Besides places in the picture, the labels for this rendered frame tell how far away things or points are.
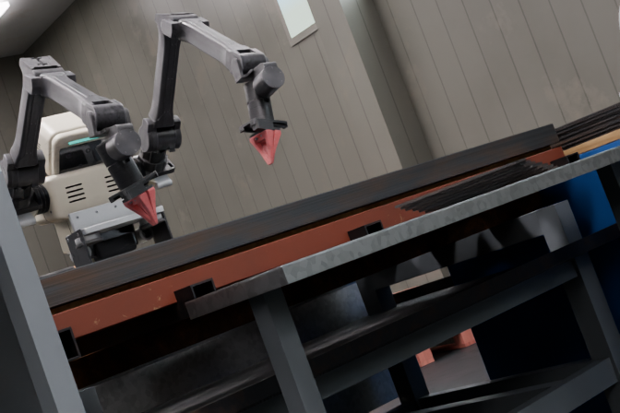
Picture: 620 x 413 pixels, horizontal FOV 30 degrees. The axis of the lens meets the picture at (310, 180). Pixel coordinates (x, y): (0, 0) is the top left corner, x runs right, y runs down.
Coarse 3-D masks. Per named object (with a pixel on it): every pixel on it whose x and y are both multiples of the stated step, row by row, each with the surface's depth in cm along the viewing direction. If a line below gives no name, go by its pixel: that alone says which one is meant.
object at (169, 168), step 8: (144, 152) 334; (152, 152) 333; (160, 152) 334; (144, 160) 334; (152, 160) 334; (160, 160) 335; (168, 160) 342; (144, 168) 336; (152, 168) 335; (160, 168) 336; (168, 168) 340; (144, 176) 334
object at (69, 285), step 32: (544, 128) 283; (448, 160) 256; (480, 160) 263; (352, 192) 234; (384, 192) 239; (224, 224) 210; (256, 224) 215; (288, 224) 220; (128, 256) 194; (160, 256) 199; (192, 256) 203; (64, 288) 185; (96, 288) 189
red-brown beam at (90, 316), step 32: (512, 160) 276; (544, 160) 279; (416, 192) 250; (320, 224) 229; (352, 224) 231; (384, 224) 237; (224, 256) 211; (256, 256) 212; (288, 256) 217; (128, 288) 196; (160, 288) 197; (64, 320) 183; (96, 320) 187; (128, 320) 193
